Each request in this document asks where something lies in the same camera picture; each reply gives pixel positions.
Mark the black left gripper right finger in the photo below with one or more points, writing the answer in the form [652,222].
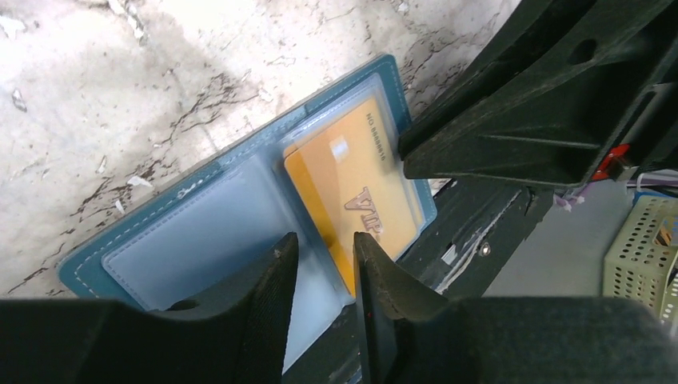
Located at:
[411,334]

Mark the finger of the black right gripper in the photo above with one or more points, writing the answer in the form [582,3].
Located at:
[558,86]

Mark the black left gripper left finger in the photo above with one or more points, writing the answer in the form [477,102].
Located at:
[233,332]

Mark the blue leather card holder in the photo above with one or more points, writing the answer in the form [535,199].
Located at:
[216,221]

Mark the green perforated basket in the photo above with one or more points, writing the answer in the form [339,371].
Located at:
[641,263]

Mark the black metal base rail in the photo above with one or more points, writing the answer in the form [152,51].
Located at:
[479,225]

